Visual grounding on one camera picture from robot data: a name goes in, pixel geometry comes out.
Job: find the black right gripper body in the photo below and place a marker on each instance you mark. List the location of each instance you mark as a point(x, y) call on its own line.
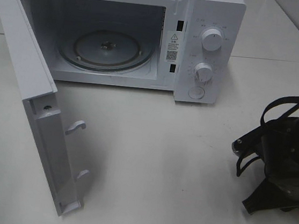
point(281, 155)

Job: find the white microwave door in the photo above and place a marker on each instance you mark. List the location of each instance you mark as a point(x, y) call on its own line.
point(38, 94)

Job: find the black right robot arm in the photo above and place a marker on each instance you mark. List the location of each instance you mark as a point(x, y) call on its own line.
point(280, 188)

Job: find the white microwave oven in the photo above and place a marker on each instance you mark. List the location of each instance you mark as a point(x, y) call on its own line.
point(173, 27)

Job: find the round white door button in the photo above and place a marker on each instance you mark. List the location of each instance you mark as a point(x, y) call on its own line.
point(196, 92)

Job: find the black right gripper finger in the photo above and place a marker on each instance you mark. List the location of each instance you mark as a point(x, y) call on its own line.
point(267, 196)

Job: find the glass microwave turntable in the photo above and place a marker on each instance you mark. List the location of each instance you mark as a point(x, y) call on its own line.
point(105, 51)

